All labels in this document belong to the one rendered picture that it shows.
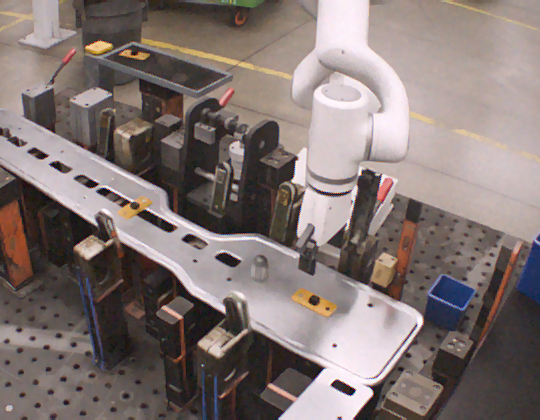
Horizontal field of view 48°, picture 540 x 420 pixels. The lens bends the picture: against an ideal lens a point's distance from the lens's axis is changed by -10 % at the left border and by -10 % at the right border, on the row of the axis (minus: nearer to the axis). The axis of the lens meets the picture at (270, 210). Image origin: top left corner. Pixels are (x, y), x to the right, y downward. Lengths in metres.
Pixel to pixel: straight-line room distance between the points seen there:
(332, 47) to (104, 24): 3.15
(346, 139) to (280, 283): 0.40
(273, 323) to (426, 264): 0.76
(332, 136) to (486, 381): 0.50
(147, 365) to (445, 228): 0.99
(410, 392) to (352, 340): 0.20
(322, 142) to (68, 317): 0.89
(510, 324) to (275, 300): 0.46
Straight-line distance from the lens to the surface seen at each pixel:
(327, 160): 1.02
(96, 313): 1.42
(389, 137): 1.01
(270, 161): 1.42
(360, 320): 1.24
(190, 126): 1.49
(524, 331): 1.28
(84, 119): 1.70
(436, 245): 1.95
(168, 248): 1.36
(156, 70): 1.72
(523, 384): 1.18
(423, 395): 1.07
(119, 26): 4.14
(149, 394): 1.48
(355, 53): 1.07
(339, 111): 0.98
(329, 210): 1.07
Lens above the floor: 1.87
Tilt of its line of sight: 36 degrees down
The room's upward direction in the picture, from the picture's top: 4 degrees clockwise
